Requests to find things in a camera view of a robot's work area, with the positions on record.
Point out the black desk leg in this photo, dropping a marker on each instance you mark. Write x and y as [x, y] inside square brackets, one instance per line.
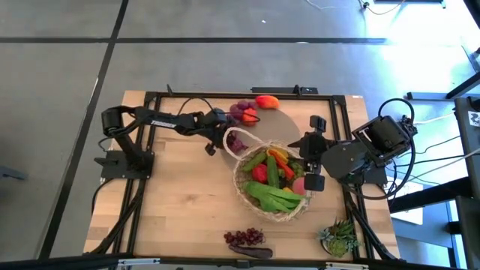
[427, 96]

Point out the white floor box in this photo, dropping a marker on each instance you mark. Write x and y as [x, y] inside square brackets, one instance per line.
[407, 213]

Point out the black flat mount bar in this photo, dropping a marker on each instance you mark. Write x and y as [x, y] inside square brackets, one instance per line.
[277, 90]

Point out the potted succulent plant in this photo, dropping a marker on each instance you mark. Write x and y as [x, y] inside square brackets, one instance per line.
[339, 238]

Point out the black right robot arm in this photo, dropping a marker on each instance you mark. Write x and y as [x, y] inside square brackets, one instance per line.
[352, 157]

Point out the red grape bunch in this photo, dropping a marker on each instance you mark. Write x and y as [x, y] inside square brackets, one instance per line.
[243, 237]

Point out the red bell pepper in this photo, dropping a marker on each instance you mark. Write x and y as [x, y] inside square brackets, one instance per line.
[260, 173]

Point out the yellow starfruit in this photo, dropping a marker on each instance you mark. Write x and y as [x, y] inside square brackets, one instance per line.
[279, 152]

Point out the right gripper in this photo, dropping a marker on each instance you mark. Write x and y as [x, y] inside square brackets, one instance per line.
[314, 148]

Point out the dark purple eggplant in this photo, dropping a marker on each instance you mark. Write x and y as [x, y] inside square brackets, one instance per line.
[251, 252]

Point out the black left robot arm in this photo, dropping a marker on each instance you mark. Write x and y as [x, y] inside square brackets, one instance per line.
[165, 122]

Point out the large green cucumber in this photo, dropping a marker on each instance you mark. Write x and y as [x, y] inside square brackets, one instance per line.
[273, 172]

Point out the black floor beam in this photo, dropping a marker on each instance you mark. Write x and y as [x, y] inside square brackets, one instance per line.
[431, 195]

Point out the pink peach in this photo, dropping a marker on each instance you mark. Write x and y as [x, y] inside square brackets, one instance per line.
[299, 186]

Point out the black rig beam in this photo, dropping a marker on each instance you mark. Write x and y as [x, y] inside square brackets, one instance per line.
[56, 262]

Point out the woven straw basket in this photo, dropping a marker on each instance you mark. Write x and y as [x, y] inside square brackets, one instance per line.
[243, 180]

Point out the grey chair leg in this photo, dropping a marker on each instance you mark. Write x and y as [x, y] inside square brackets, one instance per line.
[13, 173]

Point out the small orange fruit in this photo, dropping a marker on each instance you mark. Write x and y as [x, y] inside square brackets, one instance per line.
[249, 116]

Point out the white printed tag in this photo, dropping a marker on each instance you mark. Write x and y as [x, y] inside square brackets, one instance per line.
[474, 119]

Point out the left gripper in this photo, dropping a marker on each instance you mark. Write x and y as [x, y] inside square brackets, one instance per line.
[216, 125]

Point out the black side table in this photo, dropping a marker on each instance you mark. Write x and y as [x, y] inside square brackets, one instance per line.
[468, 168]

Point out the red orange mango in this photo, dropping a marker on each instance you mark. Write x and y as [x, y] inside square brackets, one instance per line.
[267, 102]

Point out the green celery bunch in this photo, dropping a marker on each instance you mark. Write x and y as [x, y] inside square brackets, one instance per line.
[273, 197]

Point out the green grape bunch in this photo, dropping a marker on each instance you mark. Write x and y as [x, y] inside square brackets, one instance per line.
[297, 169]

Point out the orange carrot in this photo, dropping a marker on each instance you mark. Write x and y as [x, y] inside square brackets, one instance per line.
[277, 157]

